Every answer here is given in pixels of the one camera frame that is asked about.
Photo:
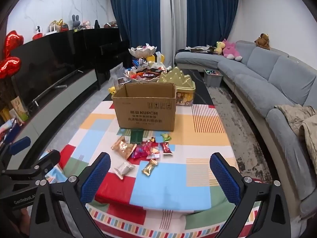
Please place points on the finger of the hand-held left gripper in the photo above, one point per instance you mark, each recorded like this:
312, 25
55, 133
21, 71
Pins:
49, 157
19, 145

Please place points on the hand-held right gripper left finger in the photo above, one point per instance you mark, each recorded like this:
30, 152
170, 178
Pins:
96, 178

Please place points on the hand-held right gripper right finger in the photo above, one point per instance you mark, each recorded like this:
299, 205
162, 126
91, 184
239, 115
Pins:
224, 178

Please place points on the red gold candy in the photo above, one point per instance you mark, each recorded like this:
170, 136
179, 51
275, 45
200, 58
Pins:
150, 141

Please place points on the brown cardboard box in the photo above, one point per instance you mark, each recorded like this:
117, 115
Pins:
143, 109

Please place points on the pile of assorted snacks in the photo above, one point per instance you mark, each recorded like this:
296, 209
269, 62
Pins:
145, 74

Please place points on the colourful paper bags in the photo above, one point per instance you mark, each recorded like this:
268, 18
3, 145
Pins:
14, 111

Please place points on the colourful checked tablecloth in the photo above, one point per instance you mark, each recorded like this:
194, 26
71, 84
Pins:
185, 178

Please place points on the orange gold snack packet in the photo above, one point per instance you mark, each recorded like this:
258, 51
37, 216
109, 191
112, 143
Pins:
122, 148

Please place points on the pink red snack packet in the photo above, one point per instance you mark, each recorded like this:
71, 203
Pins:
140, 151

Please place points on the grey patterned rug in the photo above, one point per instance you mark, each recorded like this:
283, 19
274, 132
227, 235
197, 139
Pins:
240, 129

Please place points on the dark green snack packet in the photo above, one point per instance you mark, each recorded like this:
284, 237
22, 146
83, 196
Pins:
136, 136

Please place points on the clear packet with yellow wedge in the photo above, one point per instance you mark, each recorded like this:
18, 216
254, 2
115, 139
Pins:
153, 154

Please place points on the grey television cabinet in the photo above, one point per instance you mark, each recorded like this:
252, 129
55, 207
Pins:
62, 96

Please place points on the red candy packet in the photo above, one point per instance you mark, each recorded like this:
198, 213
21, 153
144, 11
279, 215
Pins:
165, 148

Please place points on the small green snack packet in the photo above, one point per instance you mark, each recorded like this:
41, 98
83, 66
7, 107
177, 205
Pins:
166, 137

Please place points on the grey remote control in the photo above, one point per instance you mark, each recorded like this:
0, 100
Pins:
60, 86

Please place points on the red heart balloon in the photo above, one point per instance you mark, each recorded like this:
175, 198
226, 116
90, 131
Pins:
8, 65
13, 42

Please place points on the black curved television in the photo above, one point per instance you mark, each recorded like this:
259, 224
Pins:
49, 62

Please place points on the beige blanket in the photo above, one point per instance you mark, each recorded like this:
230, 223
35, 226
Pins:
299, 119

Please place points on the grey storage bin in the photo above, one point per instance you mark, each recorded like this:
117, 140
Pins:
213, 78

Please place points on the clear plastic bag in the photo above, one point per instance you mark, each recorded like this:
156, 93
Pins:
116, 75

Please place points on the grey corner sofa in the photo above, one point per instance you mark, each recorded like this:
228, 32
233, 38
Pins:
260, 79

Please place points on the gold lidded cookie tin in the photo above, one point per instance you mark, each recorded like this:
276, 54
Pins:
180, 81

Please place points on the white robot toy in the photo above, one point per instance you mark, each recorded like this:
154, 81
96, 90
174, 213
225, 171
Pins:
38, 29

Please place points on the white small stand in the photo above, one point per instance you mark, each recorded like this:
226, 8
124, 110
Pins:
52, 28

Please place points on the red toy car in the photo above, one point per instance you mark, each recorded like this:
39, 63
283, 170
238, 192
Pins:
64, 26

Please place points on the black upright piano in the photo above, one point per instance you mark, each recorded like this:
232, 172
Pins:
109, 44

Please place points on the gold foil balloon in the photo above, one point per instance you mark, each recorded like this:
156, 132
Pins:
58, 22

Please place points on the large pink plush toy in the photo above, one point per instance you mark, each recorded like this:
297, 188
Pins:
230, 49

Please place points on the white plastic bag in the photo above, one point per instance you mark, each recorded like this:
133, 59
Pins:
161, 64

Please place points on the yellow child chair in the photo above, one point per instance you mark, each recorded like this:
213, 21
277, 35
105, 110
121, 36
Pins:
160, 58
150, 59

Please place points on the clothes heap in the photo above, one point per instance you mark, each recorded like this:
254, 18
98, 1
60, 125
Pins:
198, 49

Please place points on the yellow plush toy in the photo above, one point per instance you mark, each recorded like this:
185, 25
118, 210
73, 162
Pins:
219, 45

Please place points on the white tiered snack stand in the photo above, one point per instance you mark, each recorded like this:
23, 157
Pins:
143, 52

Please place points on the grey rabbit plush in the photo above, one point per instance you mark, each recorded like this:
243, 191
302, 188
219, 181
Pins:
76, 21

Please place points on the small pink plush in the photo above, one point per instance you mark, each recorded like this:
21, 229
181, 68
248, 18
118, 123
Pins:
86, 24

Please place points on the black cone ornament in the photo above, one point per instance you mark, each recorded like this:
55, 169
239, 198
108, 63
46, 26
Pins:
96, 24

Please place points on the brown plush toy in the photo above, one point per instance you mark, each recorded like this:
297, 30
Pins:
263, 41

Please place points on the stack of books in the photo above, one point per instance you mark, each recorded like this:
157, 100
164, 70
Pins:
112, 24

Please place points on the blue curtain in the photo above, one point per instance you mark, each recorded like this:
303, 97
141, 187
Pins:
133, 17
210, 12

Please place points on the grey sheer curtain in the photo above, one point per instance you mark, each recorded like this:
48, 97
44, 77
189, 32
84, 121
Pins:
173, 17

